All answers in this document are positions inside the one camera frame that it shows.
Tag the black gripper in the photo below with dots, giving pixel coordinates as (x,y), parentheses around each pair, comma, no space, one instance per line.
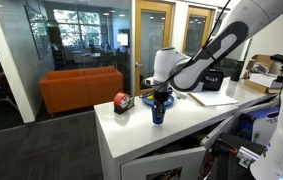
(160,98)

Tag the white flat box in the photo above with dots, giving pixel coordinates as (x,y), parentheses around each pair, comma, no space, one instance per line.
(264,80)

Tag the blue plastic cup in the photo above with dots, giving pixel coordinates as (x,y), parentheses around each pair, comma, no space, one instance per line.
(158,121)

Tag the blue and white box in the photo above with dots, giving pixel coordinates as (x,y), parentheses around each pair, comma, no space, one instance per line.
(261,125)

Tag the open cardboard box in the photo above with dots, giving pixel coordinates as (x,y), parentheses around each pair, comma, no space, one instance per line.
(257,86)

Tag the yellow toy bread loaf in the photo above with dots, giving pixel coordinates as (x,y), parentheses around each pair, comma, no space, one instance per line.
(150,97)

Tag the white paper pad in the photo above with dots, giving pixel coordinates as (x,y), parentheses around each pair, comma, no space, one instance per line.
(214,98)

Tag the white open cabinet door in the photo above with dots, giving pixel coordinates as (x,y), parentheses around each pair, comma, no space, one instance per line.
(161,165)

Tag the black tumbler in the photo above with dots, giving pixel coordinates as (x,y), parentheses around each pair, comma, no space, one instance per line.
(237,71)

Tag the silver metal clamp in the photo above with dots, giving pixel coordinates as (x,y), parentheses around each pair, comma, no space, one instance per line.
(249,156)

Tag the orange sofa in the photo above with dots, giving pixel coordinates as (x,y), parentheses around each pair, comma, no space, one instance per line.
(81,90)

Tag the black fabric basket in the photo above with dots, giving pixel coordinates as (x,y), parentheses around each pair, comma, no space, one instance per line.
(216,81)

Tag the grey open cabinet door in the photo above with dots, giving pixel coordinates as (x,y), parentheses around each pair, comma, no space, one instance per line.
(227,121)

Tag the black tape dispenser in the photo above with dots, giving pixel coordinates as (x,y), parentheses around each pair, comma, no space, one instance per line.
(128,108)

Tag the blue round plate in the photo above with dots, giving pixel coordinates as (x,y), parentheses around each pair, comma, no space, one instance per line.
(171,100)

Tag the wall mounted glass board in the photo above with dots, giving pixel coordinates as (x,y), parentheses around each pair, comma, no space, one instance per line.
(37,33)

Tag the red tape roll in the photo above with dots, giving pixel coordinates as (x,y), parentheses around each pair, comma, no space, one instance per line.
(117,99)

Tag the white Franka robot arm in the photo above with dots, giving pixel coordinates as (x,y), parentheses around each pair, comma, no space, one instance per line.
(227,40)

